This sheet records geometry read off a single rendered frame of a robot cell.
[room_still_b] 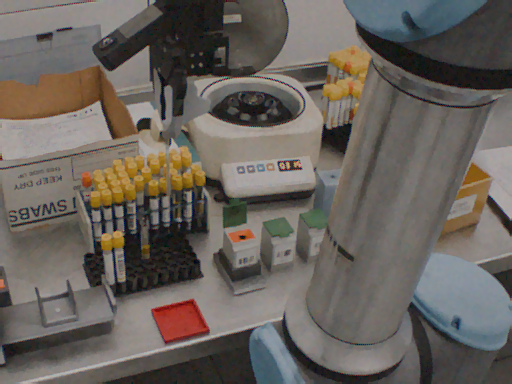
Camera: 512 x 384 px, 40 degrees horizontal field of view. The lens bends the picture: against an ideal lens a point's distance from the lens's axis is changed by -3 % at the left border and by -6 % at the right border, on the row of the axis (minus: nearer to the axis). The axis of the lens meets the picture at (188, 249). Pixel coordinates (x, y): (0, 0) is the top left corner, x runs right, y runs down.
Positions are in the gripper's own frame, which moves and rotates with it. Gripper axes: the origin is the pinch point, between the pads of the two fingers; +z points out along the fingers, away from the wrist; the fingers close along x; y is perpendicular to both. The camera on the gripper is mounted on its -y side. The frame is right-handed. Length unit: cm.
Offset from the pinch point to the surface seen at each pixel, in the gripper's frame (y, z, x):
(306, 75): 54, 24, 49
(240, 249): 9.0, 19.8, -5.7
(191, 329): -1.6, 26.6, -11.9
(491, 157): 72, 25, 5
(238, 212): 10.9, 16.8, -1.0
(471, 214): 53, 24, -9
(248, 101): 26.6, 14.5, 26.2
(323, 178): 28.0, 16.8, 1.8
